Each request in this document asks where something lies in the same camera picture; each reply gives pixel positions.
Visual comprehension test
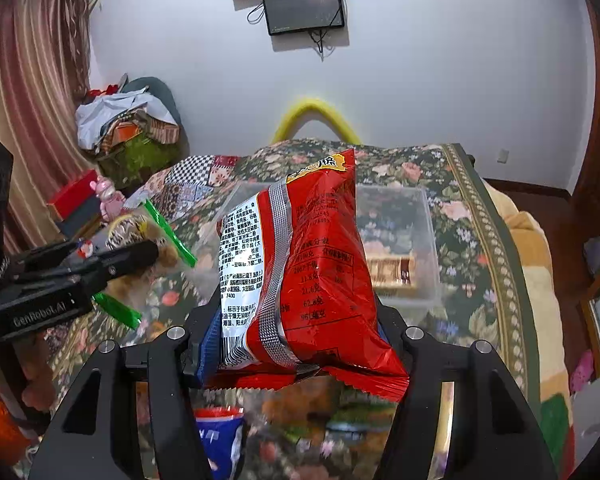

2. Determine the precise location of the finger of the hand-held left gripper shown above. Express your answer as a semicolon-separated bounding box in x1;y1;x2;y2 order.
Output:
7;240;88;277
30;240;162;297

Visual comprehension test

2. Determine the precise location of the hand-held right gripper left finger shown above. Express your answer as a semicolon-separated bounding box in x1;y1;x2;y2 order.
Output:
27;304;226;480

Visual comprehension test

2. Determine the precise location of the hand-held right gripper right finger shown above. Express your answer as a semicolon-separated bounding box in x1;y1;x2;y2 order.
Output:
377;304;557;480

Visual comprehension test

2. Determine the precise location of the clear green-edged snack bag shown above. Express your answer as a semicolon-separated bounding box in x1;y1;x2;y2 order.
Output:
92;197;198;331

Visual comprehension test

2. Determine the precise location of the red snack bag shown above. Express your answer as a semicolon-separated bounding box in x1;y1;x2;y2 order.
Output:
200;147;411;403

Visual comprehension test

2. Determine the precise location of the clear plastic container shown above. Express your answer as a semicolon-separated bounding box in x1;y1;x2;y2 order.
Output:
195;180;443;311

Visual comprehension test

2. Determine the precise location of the dark grey box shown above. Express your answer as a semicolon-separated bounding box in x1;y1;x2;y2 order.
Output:
61;204;104;242

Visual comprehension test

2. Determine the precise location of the pink toy figure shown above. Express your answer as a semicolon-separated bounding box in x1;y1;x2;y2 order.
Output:
95;176;127;224

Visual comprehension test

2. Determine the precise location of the red box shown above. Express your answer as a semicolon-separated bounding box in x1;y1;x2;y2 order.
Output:
47;169;101;221

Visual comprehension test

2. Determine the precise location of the blue snack packet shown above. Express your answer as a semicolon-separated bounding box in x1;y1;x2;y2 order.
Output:
194;406;246;480

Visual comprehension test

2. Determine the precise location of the brown bottle white label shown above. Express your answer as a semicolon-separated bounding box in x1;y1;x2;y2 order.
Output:
367;255;419;292

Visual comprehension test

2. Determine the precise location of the patchwork blanket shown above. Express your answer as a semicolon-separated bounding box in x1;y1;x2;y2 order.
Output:
125;154;242;222

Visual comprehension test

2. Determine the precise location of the orange cloth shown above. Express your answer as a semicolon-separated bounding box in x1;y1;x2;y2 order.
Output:
0;350;32;467

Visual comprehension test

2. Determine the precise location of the green patterned cloth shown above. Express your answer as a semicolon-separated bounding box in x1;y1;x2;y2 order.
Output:
97;135;179;187

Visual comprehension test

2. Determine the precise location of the white crumpled cloth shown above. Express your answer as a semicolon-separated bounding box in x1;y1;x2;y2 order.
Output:
76;87;180;152

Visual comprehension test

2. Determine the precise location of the floral tablecloth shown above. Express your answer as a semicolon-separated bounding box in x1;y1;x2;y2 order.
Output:
45;142;548;480

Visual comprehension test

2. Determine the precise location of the beige fleece blanket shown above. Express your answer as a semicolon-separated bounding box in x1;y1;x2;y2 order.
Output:
480;179;577;463

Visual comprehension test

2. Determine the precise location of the pink slipper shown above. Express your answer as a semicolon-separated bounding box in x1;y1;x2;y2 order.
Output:
569;350;594;394

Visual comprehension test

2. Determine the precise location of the striped brown curtain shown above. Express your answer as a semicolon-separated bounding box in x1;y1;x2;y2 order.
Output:
0;0;95;257

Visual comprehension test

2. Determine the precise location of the yellow foam tube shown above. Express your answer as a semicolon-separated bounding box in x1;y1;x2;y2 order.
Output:
271;99;363;145

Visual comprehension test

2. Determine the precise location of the black hanging monitor cable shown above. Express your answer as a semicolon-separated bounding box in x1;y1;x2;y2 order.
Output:
307;29;337;62

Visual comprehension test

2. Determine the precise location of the small black wall monitor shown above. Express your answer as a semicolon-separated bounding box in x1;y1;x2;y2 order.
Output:
261;0;345;36

